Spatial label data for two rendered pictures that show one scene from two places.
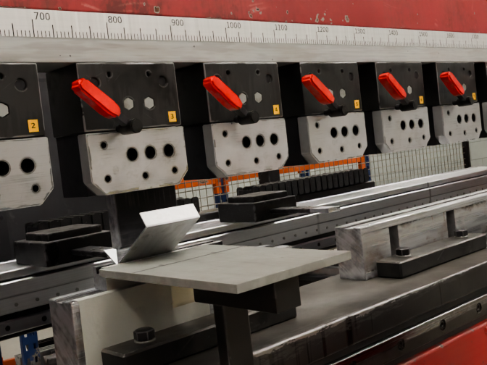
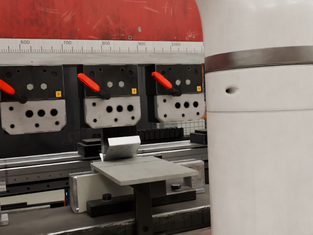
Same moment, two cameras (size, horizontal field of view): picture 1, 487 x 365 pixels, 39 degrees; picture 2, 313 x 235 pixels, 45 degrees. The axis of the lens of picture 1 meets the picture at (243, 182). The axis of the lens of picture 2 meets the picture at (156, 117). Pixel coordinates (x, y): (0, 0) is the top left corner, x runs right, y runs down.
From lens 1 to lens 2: 0.30 m
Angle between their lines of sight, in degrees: 19
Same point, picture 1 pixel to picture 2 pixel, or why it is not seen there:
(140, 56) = (118, 60)
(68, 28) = (80, 48)
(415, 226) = not seen: hidden behind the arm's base
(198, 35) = (153, 50)
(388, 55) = not seen: hidden behind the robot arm
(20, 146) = (51, 103)
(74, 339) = (73, 194)
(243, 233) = (200, 149)
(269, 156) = (191, 113)
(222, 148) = (162, 107)
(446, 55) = not seen: outside the picture
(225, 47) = (169, 55)
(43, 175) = (61, 117)
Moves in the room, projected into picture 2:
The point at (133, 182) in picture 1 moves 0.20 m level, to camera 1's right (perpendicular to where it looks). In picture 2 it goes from (109, 122) to (182, 120)
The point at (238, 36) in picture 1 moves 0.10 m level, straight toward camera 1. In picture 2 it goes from (178, 50) to (167, 45)
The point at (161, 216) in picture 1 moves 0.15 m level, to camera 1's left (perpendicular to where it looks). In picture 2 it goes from (119, 141) to (68, 141)
